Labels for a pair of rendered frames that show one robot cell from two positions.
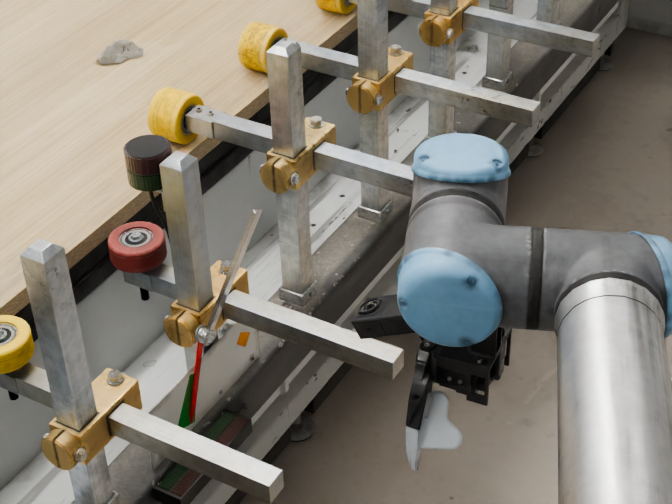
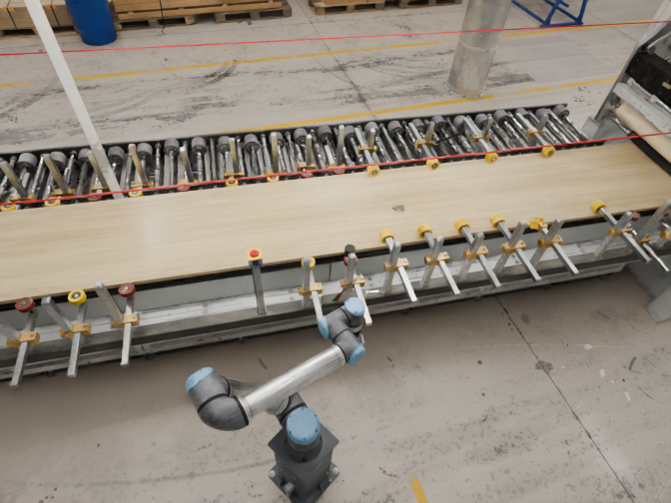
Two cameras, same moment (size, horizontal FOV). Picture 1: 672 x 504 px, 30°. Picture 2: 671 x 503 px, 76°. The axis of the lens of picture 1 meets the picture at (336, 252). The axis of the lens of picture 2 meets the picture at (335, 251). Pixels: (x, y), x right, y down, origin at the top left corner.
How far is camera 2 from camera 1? 120 cm
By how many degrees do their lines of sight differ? 33
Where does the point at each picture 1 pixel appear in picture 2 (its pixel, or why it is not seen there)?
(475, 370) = not seen: hidden behind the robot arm
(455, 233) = (333, 319)
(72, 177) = (355, 235)
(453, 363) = not seen: hidden behind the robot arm
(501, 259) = (334, 329)
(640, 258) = (350, 349)
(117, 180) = (362, 242)
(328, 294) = (391, 295)
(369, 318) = not seen: hidden behind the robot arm
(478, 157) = (354, 308)
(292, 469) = (392, 318)
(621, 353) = (319, 361)
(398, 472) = (413, 338)
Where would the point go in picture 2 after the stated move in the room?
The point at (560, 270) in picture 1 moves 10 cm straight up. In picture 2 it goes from (338, 339) to (340, 327)
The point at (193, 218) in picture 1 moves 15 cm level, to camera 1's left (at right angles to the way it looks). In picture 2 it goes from (350, 266) to (332, 251)
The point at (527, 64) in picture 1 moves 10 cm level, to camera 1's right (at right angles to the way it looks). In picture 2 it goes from (511, 272) to (525, 281)
